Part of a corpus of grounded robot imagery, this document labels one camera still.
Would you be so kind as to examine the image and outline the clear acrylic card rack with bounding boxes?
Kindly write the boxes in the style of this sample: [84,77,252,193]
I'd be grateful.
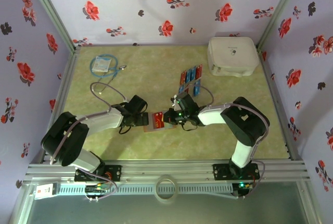
[178,64,205,97]

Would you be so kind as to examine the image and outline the small circuit board with wires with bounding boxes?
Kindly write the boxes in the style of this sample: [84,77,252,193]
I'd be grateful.
[84,181,118,203]
[233,181,257,200]

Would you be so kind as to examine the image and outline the aluminium corner post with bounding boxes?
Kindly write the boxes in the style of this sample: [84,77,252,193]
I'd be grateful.
[23,0,82,53]
[255,0,305,52]

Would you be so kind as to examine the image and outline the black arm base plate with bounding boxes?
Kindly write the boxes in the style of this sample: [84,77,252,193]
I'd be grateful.
[74,165,122,182]
[212,163,261,182]

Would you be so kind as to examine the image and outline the clear tape ring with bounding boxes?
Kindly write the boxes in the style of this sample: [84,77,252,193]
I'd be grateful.
[153,175,180,204]

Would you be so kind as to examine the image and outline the grey left arm cable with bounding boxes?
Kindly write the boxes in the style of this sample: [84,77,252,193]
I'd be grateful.
[49,82,130,166]

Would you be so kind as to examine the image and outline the white zip case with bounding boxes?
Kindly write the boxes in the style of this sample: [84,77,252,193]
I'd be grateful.
[207,36,260,78]

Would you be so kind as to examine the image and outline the blue stethoscope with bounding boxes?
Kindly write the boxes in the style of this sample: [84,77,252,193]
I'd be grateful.
[89,53,128,95]

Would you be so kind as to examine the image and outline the tan leather card holder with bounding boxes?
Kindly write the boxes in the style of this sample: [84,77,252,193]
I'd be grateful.
[143,110,178,133]

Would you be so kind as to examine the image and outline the white label box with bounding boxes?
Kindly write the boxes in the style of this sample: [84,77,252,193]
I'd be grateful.
[33,182,59,200]

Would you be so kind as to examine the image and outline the grey slotted cable duct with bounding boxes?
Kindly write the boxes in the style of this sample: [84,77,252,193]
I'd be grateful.
[56,182,234,196]

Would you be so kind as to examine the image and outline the white blue sealed packet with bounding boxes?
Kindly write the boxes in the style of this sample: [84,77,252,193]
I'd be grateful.
[92,56,112,73]

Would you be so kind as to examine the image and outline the wide aluminium extrusion rail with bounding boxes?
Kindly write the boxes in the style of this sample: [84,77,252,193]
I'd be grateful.
[22,159,312,183]

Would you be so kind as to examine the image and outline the aluminium side rail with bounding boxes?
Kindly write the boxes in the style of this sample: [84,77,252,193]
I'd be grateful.
[257,47,305,161]
[46,47,82,164]

